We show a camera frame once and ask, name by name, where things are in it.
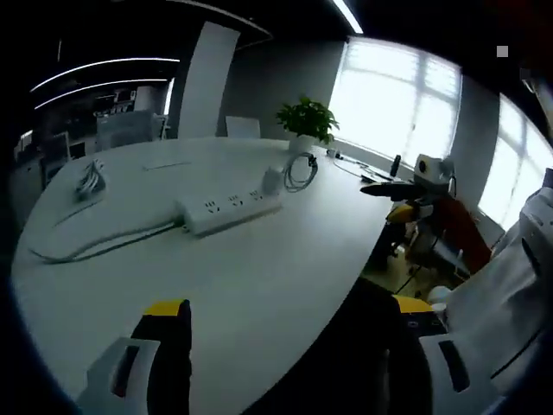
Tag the white power strip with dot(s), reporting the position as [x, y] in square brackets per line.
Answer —
[224, 212]

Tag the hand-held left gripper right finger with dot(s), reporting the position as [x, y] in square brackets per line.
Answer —
[421, 367]

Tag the white charger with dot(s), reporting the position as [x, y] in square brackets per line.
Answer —
[272, 179]

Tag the bright window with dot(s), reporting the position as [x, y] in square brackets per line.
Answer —
[518, 164]
[389, 95]

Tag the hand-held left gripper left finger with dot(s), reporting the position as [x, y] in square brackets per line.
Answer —
[147, 372]

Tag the green potted plant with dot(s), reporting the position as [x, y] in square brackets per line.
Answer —
[309, 121]

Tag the black stick-shaped device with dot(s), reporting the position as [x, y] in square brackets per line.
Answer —
[396, 166]

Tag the white desk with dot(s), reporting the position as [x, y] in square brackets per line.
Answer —
[216, 285]

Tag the ceiling light strip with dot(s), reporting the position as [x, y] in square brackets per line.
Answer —
[347, 15]

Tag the person's white clothing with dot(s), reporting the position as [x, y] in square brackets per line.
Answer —
[505, 294]

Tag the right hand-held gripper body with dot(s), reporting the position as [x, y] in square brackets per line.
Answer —
[434, 173]

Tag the white panel chair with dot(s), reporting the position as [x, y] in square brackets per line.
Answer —
[243, 127]

